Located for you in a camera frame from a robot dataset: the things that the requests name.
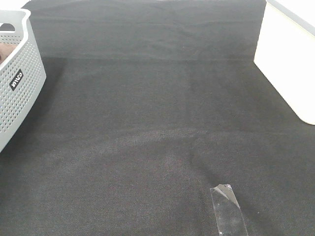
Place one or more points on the brown towel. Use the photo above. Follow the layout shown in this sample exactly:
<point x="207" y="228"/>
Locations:
<point x="6" y="52"/>

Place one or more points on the black table cloth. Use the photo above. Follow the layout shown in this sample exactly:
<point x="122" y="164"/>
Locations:
<point x="148" y="105"/>

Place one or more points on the clear tape strip right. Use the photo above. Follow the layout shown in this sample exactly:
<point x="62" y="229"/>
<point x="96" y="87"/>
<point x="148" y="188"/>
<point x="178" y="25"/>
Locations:
<point x="229" y="218"/>

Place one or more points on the grey perforated laundry basket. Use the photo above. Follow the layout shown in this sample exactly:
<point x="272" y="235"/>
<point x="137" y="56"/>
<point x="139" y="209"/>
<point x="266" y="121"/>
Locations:
<point x="22" y="73"/>

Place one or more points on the white plastic bin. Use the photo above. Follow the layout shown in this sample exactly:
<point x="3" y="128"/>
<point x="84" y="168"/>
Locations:
<point x="285" y="53"/>

